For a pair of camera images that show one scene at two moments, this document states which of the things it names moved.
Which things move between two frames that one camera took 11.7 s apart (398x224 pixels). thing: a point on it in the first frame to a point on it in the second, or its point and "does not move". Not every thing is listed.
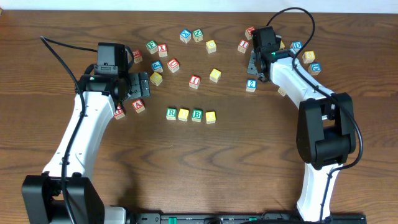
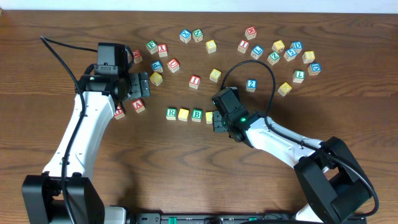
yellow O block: (183, 114) does not move
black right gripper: (252, 66) to (218, 121)
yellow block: (210, 117) does not move
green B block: (196, 115) does not move
